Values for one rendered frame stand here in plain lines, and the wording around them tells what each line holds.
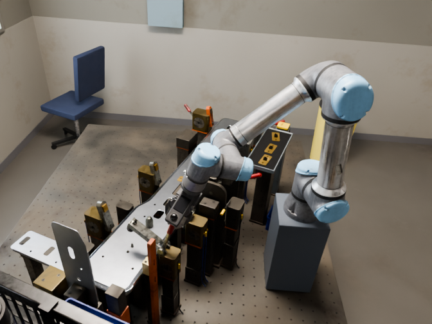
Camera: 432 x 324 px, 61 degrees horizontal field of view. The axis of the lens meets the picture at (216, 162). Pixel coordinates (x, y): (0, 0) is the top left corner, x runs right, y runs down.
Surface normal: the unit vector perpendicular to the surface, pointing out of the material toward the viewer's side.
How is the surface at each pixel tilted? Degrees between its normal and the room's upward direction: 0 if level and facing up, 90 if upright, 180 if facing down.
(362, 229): 0
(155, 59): 90
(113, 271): 0
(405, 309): 0
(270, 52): 90
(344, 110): 83
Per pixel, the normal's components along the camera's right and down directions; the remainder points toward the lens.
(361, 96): 0.21, 0.46
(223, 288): 0.06, -0.82
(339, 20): -0.06, 0.57
